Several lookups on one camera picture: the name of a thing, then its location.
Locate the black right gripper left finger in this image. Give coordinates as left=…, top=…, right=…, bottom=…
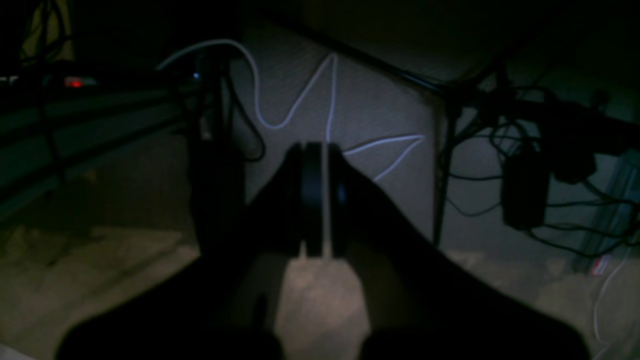
left=55, top=143, right=316, bottom=360

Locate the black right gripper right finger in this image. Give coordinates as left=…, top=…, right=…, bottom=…
left=327, top=143, right=590, bottom=360

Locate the black power adapter brick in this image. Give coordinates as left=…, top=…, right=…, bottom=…
left=500, top=146, right=551, bottom=231

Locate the black table leg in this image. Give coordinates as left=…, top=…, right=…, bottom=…
left=432, top=98, right=462, bottom=248

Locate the white cable on floor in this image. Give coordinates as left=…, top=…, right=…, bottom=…
left=156, top=39, right=426, bottom=182

